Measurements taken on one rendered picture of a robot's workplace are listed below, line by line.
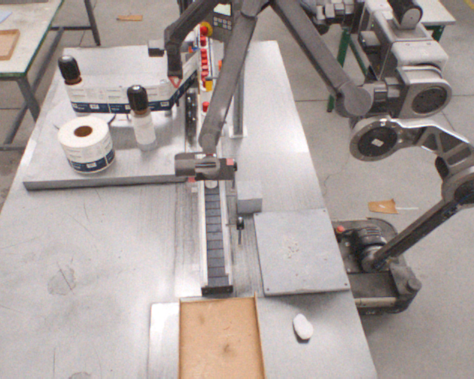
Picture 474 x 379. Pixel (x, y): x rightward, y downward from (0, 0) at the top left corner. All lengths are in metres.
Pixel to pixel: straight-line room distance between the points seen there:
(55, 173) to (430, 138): 1.50
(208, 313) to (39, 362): 0.53
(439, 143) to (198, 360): 1.14
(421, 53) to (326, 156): 1.98
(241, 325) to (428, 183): 2.14
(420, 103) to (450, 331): 1.58
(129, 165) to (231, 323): 0.83
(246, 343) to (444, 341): 1.40
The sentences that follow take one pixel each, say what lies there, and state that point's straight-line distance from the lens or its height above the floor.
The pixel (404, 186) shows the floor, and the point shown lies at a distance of 3.14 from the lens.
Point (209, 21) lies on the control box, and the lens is 1.78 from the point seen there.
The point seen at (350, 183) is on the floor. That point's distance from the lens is 3.04.
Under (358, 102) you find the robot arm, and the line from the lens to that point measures 1.18.
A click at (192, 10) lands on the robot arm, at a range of 1.56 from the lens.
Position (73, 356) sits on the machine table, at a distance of 1.46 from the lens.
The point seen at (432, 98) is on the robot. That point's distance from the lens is 1.27.
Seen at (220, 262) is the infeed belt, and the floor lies 0.88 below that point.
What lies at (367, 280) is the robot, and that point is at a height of 0.24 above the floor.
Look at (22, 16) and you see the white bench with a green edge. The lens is 3.46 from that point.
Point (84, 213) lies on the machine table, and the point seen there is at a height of 0.83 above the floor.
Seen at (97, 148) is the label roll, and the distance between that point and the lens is 1.77.
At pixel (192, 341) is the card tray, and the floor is 0.83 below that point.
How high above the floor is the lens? 2.11
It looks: 48 degrees down
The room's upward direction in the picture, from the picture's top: straight up
